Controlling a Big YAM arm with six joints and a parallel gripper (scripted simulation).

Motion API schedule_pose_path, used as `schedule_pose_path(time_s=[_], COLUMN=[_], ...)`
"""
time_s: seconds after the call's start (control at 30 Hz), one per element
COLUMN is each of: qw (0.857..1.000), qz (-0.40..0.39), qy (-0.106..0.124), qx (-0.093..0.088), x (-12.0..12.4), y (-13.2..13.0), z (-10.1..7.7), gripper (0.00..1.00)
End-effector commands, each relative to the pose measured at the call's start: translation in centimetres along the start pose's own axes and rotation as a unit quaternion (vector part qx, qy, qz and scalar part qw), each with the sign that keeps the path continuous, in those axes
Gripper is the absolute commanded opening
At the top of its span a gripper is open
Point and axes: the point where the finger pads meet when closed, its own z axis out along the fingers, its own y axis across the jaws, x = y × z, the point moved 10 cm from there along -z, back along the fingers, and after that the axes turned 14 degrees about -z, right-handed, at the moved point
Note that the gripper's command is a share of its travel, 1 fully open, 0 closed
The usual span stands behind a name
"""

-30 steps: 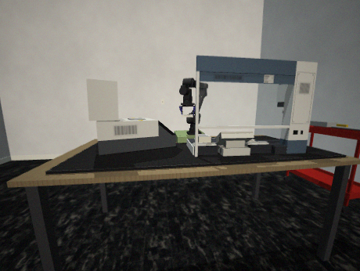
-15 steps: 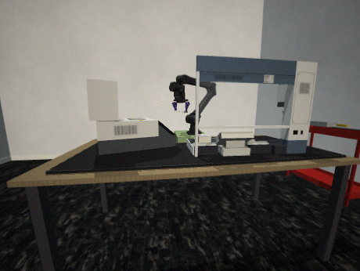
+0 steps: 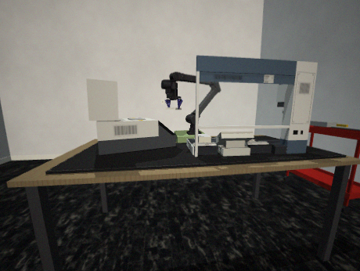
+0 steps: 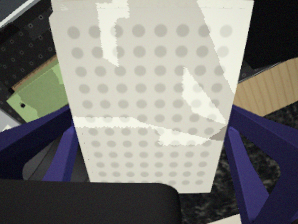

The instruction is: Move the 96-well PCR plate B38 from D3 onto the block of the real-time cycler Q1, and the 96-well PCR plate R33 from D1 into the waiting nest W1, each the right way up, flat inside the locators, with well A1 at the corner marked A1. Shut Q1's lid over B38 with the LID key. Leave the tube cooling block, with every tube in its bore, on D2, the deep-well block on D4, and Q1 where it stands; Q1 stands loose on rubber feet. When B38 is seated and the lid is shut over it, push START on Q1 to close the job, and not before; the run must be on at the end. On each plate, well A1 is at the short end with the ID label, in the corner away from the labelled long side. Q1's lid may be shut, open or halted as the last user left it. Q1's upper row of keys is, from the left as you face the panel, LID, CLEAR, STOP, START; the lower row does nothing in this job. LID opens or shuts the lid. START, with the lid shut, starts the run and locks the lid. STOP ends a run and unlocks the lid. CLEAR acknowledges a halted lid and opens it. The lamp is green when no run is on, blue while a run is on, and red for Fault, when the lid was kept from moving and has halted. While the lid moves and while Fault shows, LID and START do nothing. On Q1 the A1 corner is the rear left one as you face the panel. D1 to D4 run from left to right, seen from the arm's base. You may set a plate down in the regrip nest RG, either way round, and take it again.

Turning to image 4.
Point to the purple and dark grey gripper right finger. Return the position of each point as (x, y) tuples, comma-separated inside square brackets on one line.
[(278, 141)]

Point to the white well plate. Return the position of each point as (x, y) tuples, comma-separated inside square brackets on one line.
[(150, 85)]

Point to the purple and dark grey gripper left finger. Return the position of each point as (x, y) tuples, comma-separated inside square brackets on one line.
[(20, 144)]

